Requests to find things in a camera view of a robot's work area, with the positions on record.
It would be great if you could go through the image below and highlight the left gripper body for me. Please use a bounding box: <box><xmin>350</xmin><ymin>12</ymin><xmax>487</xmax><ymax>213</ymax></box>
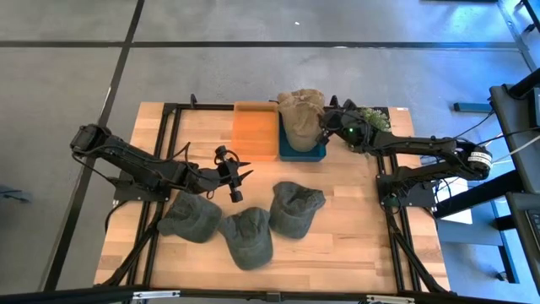
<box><xmin>213</xmin><ymin>158</ymin><xmax>242</xmax><ymax>190</ymax></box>

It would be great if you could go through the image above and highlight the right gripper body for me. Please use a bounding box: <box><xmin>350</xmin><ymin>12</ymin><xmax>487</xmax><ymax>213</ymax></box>
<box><xmin>328</xmin><ymin>99</ymin><xmax>365</xmax><ymax>133</ymax></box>

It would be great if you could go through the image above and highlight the dark green cap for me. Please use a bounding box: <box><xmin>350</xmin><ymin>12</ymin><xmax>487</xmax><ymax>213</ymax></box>
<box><xmin>268</xmin><ymin>181</ymin><xmax>327</xmax><ymax>240</ymax></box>
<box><xmin>218</xmin><ymin>206</ymin><xmax>274</xmax><ymax>271</ymax></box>
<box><xmin>156</xmin><ymin>190</ymin><xmax>224</xmax><ymax>244</ymax></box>

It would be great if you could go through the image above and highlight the blue plastic bin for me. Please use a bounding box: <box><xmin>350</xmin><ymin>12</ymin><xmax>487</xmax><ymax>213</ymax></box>
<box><xmin>278</xmin><ymin>117</ymin><xmax>327</xmax><ymax>163</ymax></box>

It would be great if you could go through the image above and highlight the small green potted plant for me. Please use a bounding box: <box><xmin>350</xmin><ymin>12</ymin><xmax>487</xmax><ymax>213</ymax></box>
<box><xmin>358</xmin><ymin>107</ymin><xmax>392</xmax><ymax>134</ymax></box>

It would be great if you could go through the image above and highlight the orange plastic bin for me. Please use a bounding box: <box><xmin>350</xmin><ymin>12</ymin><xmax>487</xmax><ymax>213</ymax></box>
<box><xmin>230</xmin><ymin>100</ymin><xmax>280</xmax><ymax>162</ymax></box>

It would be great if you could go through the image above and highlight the blue bar on floor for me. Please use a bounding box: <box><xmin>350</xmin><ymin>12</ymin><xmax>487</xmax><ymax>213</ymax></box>
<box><xmin>453</xmin><ymin>102</ymin><xmax>494</xmax><ymax>113</ymax></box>

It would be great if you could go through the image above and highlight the white sheet under table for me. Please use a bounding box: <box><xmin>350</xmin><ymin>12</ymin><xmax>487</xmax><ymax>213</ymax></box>
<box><xmin>436</xmin><ymin>173</ymin><xmax>473</xmax><ymax>225</ymax></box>

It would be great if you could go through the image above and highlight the black desk beam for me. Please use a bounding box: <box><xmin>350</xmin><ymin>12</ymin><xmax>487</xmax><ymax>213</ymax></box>
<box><xmin>433</xmin><ymin>171</ymin><xmax>524</xmax><ymax>220</ymax></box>

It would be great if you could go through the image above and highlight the grey side desk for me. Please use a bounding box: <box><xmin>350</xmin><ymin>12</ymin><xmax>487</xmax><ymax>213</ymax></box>
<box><xmin>489</xmin><ymin>82</ymin><xmax>540</xmax><ymax>195</ymax></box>

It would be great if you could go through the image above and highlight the grey lower desk surface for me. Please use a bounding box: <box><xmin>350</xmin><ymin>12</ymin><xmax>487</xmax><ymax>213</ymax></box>
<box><xmin>505</xmin><ymin>192</ymin><xmax>540</xmax><ymax>292</ymax></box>

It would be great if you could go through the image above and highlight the dark object on floor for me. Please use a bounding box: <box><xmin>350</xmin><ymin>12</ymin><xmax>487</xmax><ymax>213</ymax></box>
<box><xmin>0</xmin><ymin>184</ymin><xmax>34</xmax><ymax>204</ymax></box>

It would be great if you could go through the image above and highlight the black keyboard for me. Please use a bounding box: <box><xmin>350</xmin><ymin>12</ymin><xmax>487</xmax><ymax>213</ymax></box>
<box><xmin>524</xmin><ymin>209</ymin><xmax>540</xmax><ymax>250</ymax></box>

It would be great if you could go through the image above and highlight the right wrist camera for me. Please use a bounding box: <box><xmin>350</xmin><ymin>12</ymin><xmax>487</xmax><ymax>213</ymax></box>
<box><xmin>340</xmin><ymin>122</ymin><xmax>369</xmax><ymax>149</ymax></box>

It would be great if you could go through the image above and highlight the black aluminium table frame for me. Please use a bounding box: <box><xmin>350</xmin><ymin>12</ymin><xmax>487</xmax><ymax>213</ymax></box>
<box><xmin>100</xmin><ymin>93</ymin><xmax>451</xmax><ymax>296</ymax></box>

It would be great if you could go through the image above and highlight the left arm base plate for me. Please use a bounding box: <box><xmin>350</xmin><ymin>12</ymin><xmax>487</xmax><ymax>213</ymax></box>
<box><xmin>107</xmin><ymin>168</ymin><xmax>172</xmax><ymax>203</ymax></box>

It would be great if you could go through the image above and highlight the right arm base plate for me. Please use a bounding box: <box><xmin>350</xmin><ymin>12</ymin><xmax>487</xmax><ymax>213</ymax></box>
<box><xmin>377</xmin><ymin>172</ymin><xmax>438</xmax><ymax>209</ymax></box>

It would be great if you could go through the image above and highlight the silver rail bracket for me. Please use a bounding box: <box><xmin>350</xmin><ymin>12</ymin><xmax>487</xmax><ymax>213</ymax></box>
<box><xmin>132</xmin><ymin>290</ymin><xmax>181</xmax><ymax>301</ymax></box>
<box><xmin>365</xmin><ymin>295</ymin><xmax>415</xmax><ymax>304</ymax></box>

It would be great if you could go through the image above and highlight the white cable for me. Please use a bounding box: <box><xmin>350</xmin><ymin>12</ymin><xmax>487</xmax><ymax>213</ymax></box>
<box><xmin>484</xmin><ymin>133</ymin><xmax>540</xmax><ymax>170</ymax></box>

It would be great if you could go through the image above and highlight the black camera rig rail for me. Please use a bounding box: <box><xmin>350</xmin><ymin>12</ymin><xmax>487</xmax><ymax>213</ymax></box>
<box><xmin>0</xmin><ymin>285</ymin><xmax>540</xmax><ymax>304</ymax></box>

